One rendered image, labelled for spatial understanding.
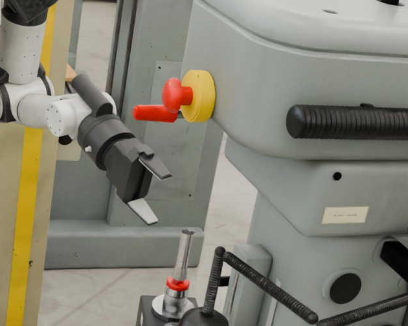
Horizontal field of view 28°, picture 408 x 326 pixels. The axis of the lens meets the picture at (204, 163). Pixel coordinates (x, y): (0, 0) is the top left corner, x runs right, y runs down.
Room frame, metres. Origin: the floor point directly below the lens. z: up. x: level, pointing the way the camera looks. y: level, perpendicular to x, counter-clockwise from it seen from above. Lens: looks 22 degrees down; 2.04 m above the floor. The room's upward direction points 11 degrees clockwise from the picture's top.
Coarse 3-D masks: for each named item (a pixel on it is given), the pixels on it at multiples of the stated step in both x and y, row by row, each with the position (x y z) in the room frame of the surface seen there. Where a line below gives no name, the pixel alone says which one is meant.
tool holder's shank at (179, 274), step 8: (184, 232) 1.41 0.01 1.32; (192, 232) 1.42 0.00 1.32; (184, 240) 1.41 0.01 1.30; (184, 248) 1.41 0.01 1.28; (184, 256) 1.41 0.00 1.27; (176, 264) 1.41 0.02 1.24; (184, 264) 1.41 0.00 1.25; (176, 272) 1.41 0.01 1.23; (184, 272) 1.41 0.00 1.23; (176, 280) 1.41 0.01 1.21; (184, 280) 1.42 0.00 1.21
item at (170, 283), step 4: (168, 280) 1.41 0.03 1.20; (172, 280) 1.42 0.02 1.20; (168, 284) 1.40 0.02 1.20; (172, 284) 1.40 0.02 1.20; (176, 284) 1.40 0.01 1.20; (180, 284) 1.41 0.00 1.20; (184, 284) 1.41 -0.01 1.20; (188, 284) 1.41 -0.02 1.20; (172, 288) 1.40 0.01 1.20; (176, 288) 1.40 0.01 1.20; (180, 288) 1.40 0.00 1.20; (184, 288) 1.40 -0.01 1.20
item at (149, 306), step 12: (144, 300) 1.44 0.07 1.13; (156, 300) 1.43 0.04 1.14; (192, 300) 1.48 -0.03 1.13; (144, 312) 1.40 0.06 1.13; (156, 312) 1.39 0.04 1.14; (168, 312) 1.39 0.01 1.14; (180, 312) 1.40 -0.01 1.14; (144, 324) 1.37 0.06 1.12; (156, 324) 1.36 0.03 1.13; (168, 324) 1.35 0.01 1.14
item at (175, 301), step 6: (168, 288) 1.40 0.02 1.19; (168, 294) 1.40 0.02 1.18; (174, 294) 1.40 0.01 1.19; (180, 294) 1.40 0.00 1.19; (186, 294) 1.41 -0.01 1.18; (168, 300) 1.40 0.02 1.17; (174, 300) 1.40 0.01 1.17; (180, 300) 1.40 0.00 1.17; (186, 300) 1.41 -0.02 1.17; (168, 306) 1.40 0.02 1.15; (174, 306) 1.40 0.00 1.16; (180, 306) 1.40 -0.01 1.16
